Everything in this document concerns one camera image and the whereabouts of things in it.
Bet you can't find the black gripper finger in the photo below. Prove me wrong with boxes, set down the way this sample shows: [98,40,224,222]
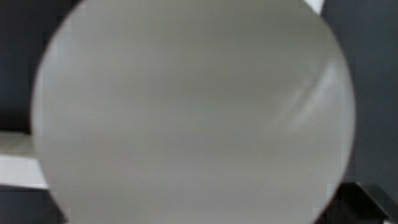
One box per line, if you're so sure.
[327,182,398,224]

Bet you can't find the white lamp bulb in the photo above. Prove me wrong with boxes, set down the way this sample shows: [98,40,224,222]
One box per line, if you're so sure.
[32,0,356,224]

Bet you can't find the white U-shaped fence frame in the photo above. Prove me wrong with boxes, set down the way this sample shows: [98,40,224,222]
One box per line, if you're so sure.
[0,0,319,188]

